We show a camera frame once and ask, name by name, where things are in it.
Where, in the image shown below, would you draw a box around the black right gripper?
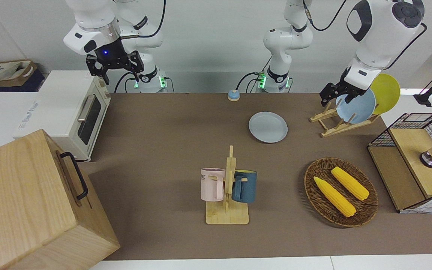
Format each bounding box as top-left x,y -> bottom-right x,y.
86,39 -> 144,86

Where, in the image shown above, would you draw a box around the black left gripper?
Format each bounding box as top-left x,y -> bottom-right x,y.
320,74 -> 371,107

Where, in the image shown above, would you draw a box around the gray plate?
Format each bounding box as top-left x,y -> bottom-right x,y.
248,111 -> 288,144

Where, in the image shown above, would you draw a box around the light blue plate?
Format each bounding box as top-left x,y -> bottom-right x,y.
335,88 -> 377,125

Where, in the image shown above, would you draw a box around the wooden plate rack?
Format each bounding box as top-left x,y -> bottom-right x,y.
309,100 -> 381,138

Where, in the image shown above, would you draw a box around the yellow plate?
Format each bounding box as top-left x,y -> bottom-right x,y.
370,73 -> 401,115

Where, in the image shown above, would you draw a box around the white toaster oven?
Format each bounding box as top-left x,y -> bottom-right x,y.
13,70 -> 111,162

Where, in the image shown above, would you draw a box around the dark blue crate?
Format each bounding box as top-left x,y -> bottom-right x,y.
0,69 -> 46,103

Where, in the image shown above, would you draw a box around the yellow corn cob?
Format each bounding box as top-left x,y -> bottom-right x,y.
330,166 -> 370,201
313,176 -> 357,218

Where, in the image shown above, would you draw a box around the brown cardboard box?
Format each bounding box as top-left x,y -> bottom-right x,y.
0,60 -> 38,89

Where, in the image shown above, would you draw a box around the brown wicker basket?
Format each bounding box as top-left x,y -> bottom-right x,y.
304,157 -> 379,228

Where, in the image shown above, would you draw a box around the teal mug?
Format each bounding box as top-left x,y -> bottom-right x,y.
232,169 -> 257,204

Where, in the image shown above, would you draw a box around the pink mug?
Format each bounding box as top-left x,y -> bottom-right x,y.
200,168 -> 226,202

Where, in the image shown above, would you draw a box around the wooden mug tree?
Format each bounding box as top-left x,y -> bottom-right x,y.
205,145 -> 250,225

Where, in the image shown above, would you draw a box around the wooden drawer cabinet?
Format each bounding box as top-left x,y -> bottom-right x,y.
0,129 -> 121,270

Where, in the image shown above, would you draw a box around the black base power cable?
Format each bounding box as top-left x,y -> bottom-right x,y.
114,71 -> 138,93
236,56 -> 272,93

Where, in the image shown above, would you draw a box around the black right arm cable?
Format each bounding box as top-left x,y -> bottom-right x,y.
120,0 -> 167,40

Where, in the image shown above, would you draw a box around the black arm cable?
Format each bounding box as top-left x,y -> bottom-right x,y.
120,0 -> 167,40
303,0 -> 428,72

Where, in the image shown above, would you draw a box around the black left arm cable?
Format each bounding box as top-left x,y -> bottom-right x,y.
303,0 -> 428,72

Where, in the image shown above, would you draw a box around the wire and wood shelf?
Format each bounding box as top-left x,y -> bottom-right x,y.
367,112 -> 432,215

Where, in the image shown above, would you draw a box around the black cabinet handle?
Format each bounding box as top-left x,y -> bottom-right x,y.
59,151 -> 89,201

